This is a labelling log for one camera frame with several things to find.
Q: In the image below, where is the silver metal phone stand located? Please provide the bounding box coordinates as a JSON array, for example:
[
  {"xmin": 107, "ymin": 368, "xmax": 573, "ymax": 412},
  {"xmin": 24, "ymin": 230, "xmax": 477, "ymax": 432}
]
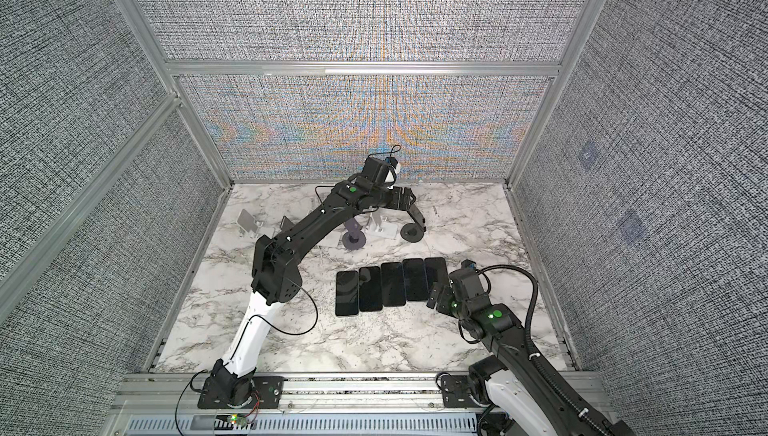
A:
[{"xmin": 366, "ymin": 212, "xmax": 399, "ymax": 239}]

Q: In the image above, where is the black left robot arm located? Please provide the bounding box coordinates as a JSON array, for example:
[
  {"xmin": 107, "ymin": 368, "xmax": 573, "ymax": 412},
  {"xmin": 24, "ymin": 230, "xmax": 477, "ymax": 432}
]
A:
[{"xmin": 206, "ymin": 151, "xmax": 426, "ymax": 408}]

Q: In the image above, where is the large black phone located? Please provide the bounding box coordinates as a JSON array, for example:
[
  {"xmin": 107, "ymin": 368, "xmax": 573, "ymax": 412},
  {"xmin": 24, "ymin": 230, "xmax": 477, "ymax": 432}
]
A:
[{"xmin": 424, "ymin": 257, "xmax": 448, "ymax": 290}]

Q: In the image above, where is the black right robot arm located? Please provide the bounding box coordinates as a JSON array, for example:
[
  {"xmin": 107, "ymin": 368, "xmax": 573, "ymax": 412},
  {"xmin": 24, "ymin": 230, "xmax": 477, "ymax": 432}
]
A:
[{"xmin": 427, "ymin": 260, "xmax": 634, "ymax": 435}]

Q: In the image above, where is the black fabric phone stand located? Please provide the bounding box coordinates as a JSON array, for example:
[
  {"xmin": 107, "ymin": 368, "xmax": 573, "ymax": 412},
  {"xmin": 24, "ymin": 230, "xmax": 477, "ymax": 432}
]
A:
[{"xmin": 400, "ymin": 223, "xmax": 426, "ymax": 243}]

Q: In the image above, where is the aluminium front rail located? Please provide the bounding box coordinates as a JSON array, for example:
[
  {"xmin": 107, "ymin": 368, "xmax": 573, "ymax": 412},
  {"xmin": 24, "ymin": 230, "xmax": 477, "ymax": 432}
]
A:
[{"xmin": 101, "ymin": 371, "xmax": 483, "ymax": 435}]

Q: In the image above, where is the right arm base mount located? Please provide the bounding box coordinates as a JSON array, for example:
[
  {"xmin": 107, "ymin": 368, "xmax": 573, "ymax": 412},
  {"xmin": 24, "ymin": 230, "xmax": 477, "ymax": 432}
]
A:
[{"xmin": 435, "ymin": 372, "xmax": 481, "ymax": 409}]

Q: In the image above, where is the round grey stand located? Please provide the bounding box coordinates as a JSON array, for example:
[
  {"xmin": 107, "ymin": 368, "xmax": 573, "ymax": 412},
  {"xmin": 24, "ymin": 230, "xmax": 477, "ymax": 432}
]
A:
[
  {"xmin": 279, "ymin": 216, "xmax": 295, "ymax": 233},
  {"xmin": 342, "ymin": 218, "xmax": 367, "ymax": 251}
]

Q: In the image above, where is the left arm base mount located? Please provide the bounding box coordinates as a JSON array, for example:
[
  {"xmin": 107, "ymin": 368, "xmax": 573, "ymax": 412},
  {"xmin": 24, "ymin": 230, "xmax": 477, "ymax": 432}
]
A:
[{"xmin": 197, "ymin": 359, "xmax": 285, "ymax": 410}]

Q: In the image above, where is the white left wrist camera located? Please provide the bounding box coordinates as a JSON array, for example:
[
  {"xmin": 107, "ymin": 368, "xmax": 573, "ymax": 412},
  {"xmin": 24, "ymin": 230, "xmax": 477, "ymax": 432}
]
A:
[{"xmin": 383, "ymin": 156, "xmax": 401, "ymax": 187}]

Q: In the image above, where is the white leftmost phone stand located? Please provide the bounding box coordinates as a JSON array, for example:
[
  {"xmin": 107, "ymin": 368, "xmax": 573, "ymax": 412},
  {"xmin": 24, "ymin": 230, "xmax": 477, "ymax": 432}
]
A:
[{"xmin": 236, "ymin": 209, "xmax": 263, "ymax": 235}]

